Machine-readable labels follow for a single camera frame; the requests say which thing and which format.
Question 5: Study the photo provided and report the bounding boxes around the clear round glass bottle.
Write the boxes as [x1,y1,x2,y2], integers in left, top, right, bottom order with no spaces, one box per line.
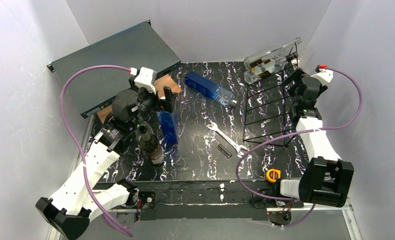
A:
[243,37,302,70]

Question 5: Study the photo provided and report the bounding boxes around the clear square labelled bottle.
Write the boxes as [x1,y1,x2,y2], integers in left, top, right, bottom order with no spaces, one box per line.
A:
[244,52,299,85]

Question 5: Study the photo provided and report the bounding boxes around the black wire wine rack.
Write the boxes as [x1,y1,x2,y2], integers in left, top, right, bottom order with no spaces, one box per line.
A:
[243,57,299,144]

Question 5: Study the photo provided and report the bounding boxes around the blue square bottle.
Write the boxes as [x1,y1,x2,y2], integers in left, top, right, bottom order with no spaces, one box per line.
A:
[157,111,179,145]
[185,71,237,107]

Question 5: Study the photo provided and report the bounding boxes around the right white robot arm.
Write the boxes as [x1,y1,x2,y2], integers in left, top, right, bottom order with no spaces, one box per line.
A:
[278,67,354,208]

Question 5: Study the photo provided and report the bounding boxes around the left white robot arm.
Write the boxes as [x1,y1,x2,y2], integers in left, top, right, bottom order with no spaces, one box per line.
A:
[35,77,181,240]

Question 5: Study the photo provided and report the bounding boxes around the dark green wine bottle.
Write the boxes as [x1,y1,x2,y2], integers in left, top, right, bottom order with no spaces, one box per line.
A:
[136,121,165,166]

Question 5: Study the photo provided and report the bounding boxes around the brown wooden board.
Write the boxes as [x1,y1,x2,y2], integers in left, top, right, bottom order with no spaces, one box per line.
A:
[96,74,182,123]

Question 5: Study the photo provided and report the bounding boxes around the grey metal electronics box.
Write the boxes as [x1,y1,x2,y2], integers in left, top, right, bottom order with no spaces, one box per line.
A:
[47,21,181,119]

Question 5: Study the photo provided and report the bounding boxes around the silver combination wrench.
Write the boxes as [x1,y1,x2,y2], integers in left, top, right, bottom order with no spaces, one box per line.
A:
[207,121,249,156]

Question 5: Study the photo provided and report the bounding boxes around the yellow tape measure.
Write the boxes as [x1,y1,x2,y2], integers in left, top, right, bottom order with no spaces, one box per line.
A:
[265,168,282,184]

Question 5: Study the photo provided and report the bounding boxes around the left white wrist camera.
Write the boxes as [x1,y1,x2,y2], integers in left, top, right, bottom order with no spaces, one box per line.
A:
[129,67,157,94]

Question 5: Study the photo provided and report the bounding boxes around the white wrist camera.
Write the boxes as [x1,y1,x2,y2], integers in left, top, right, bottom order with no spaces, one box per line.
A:
[129,67,157,94]
[312,64,334,86]

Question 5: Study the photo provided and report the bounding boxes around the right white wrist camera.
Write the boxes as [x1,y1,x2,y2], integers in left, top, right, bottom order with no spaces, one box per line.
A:
[312,64,334,86]

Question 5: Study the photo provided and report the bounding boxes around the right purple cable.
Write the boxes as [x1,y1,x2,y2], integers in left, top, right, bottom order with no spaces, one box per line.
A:
[235,67,364,228]

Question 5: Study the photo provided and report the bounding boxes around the purple cable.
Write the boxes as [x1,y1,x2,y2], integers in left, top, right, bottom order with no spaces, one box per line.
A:
[235,67,364,228]
[58,64,135,238]

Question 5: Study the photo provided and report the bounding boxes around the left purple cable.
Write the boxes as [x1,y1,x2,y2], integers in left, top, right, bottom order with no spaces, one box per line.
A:
[58,64,135,238]

